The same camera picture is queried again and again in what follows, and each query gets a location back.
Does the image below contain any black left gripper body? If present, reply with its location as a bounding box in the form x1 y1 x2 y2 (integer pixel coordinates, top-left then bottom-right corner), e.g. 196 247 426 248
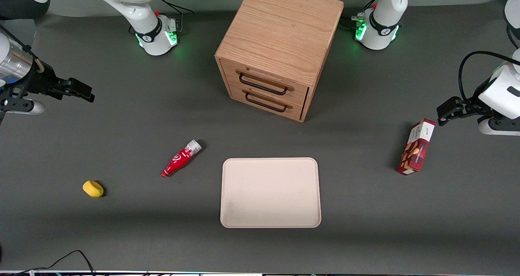
462 94 494 118

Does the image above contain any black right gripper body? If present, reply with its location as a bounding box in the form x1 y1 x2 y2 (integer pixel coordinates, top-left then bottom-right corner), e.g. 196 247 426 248
24 63 66 100

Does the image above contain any red coke bottle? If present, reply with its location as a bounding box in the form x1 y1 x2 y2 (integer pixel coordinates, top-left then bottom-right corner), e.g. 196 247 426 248
161 139 202 178

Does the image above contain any beige plastic tray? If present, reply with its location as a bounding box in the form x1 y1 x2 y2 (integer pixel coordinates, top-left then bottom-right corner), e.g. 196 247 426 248
220 157 322 229

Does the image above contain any red cookie box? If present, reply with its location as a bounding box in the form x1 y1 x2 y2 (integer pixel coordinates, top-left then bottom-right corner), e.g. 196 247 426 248
396 118 436 176

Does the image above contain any yellow lemon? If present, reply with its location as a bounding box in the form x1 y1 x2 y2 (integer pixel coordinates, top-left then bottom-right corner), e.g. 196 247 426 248
82 180 104 198

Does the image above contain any wooden drawer cabinet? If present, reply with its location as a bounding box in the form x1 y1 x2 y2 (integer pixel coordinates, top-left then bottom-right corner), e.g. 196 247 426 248
214 0 345 123

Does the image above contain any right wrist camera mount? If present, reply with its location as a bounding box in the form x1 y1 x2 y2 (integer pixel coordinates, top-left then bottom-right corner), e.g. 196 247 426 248
0 87 46 115

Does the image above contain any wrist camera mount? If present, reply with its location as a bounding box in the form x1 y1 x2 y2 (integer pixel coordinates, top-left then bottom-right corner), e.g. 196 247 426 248
0 87 46 115
478 117 520 137

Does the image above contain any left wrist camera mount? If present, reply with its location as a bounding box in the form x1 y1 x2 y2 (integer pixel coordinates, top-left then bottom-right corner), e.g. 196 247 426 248
478 117 520 137

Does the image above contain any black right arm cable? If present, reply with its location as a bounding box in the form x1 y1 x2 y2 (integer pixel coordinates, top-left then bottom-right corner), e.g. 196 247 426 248
0 25 44 72

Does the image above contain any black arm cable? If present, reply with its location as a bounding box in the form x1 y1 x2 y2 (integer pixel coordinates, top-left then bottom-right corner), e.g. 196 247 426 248
458 50 520 102
0 25 44 72

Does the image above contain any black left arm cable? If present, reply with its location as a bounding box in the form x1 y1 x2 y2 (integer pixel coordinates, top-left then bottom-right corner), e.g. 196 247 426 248
458 50 520 102

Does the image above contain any black right base cable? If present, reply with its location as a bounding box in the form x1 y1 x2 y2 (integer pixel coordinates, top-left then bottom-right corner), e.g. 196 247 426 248
154 0 195 33

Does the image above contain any black base cable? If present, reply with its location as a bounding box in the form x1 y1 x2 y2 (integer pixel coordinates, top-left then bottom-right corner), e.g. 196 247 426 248
340 0 380 32
154 0 195 33

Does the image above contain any black left base cable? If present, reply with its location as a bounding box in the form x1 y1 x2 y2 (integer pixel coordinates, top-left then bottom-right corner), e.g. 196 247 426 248
340 0 380 32

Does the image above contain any black table edge cable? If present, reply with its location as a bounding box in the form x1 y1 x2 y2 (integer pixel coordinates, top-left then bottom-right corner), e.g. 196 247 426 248
0 250 96 276

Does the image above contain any black drawer handle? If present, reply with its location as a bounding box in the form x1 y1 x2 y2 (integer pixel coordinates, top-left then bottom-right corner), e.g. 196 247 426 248
238 73 288 96
245 91 288 113

